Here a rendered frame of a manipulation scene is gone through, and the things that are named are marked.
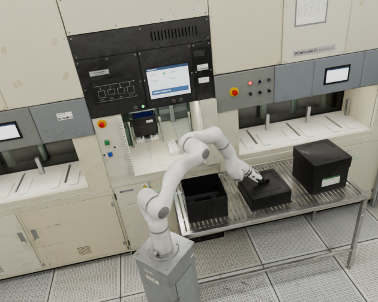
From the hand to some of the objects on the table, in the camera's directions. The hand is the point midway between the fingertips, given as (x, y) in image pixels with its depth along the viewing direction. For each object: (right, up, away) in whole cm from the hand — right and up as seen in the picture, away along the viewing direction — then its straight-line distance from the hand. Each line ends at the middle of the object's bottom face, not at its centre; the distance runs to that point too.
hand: (262, 180), depth 223 cm
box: (+44, -1, +13) cm, 46 cm away
